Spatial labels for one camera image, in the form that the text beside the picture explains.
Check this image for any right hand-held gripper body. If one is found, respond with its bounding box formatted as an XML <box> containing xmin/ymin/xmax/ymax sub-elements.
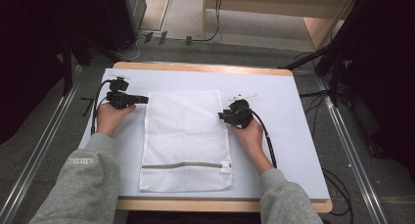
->
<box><xmin>227</xmin><ymin>93</ymin><xmax>258</xmax><ymax>129</ymax></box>

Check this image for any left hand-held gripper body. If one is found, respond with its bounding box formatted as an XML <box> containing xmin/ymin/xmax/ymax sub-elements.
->
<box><xmin>106</xmin><ymin>74</ymin><xmax>137</xmax><ymax>110</ymax></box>

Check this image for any white mesh laundry bag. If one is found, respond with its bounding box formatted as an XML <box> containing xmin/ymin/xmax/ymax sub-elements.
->
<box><xmin>138</xmin><ymin>90</ymin><xmax>235</xmax><ymax>193</ymax></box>

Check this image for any person's right hand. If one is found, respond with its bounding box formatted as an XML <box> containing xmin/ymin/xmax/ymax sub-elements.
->
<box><xmin>229</xmin><ymin>118</ymin><xmax>265</xmax><ymax>157</ymax></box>

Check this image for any person's left hand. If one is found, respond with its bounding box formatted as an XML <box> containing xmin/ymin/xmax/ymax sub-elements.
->
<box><xmin>96</xmin><ymin>103</ymin><xmax>137</xmax><ymax>139</ymax></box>

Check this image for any white table mat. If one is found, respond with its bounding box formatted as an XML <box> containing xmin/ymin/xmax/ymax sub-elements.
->
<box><xmin>77</xmin><ymin>67</ymin><xmax>331</xmax><ymax>201</ymax></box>

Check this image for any wooden table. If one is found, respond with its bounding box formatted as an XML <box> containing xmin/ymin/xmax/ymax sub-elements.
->
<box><xmin>112</xmin><ymin>61</ymin><xmax>334</xmax><ymax>214</ymax></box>

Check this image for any black metal stand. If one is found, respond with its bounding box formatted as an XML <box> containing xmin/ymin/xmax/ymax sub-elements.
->
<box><xmin>61</xmin><ymin>34</ymin><xmax>74</xmax><ymax>97</ymax></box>

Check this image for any black cabinet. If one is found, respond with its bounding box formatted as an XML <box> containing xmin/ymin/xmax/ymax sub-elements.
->
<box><xmin>101</xmin><ymin>0</ymin><xmax>148</xmax><ymax>53</ymax></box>

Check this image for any black curtain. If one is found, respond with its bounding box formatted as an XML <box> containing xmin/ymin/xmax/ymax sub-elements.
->
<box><xmin>0</xmin><ymin>0</ymin><xmax>111</xmax><ymax>146</ymax></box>
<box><xmin>339</xmin><ymin>0</ymin><xmax>415</xmax><ymax>183</ymax></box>

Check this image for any light wooden shelf unit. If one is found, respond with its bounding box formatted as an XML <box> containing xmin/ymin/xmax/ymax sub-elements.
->
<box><xmin>201</xmin><ymin>0</ymin><xmax>360</xmax><ymax>51</ymax></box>

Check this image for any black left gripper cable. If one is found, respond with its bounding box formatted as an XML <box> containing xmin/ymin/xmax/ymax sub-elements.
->
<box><xmin>90</xmin><ymin>79</ymin><xmax>114</xmax><ymax>136</ymax></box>

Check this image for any white floor cable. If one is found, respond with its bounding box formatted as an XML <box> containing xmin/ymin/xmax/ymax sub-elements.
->
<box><xmin>119</xmin><ymin>34</ymin><xmax>145</xmax><ymax>62</ymax></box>

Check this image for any black hanging cable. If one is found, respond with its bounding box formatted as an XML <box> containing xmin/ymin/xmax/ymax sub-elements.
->
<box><xmin>191</xmin><ymin>0</ymin><xmax>225</xmax><ymax>43</ymax></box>

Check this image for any black metal stand frame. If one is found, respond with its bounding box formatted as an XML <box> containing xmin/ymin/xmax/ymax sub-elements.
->
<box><xmin>278</xmin><ymin>0</ymin><xmax>364</xmax><ymax>109</ymax></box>

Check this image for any aluminium floor rail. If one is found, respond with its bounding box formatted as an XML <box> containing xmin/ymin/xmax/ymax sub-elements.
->
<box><xmin>316</xmin><ymin>76</ymin><xmax>390</xmax><ymax>224</ymax></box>
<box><xmin>0</xmin><ymin>65</ymin><xmax>83</xmax><ymax>224</ymax></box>

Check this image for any black floor cable loop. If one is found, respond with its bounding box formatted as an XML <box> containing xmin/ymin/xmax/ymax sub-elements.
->
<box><xmin>321</xmin><ymin>166</ymin><xmax>355</xmax><ymax>217</ymax></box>

